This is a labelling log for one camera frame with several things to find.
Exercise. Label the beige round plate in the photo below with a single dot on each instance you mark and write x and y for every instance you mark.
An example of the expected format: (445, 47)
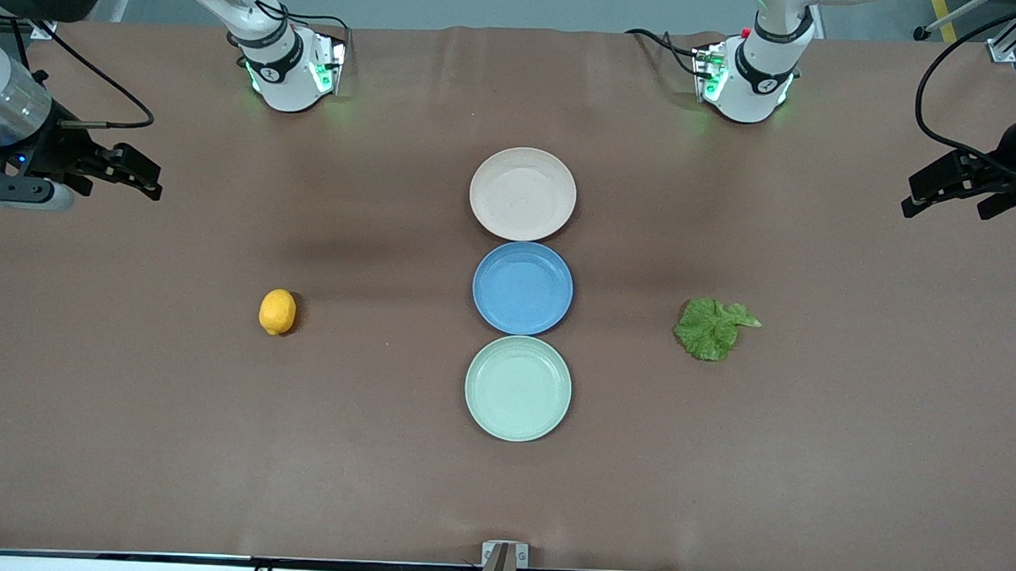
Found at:
(522, 193)

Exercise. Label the blue round plate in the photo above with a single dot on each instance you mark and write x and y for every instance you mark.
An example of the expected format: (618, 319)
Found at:
(522, 288)

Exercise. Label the green lettuce leaf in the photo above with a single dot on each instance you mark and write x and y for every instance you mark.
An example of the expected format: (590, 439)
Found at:
(711, 331)

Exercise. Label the pale green round plate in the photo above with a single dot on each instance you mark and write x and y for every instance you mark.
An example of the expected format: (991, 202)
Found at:
(517, 389)

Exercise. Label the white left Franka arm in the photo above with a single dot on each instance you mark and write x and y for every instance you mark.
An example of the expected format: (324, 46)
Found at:
(760, 75)

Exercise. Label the brown table cover mat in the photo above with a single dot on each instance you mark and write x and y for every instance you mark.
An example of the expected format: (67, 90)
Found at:
(215, 436)

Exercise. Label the yellow lemon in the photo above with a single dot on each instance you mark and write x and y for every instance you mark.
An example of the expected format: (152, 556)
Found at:
(277, 312)

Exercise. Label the grey metal camera bracket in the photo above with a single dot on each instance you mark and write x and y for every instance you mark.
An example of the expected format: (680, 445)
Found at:
(504, 564)

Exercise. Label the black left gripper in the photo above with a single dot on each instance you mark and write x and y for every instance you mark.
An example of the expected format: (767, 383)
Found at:
(999, 171)

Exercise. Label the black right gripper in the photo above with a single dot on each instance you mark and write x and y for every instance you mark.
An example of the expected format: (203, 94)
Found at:
(58, 153)

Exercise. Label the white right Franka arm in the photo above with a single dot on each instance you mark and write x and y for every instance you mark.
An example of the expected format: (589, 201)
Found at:
(279, 66)

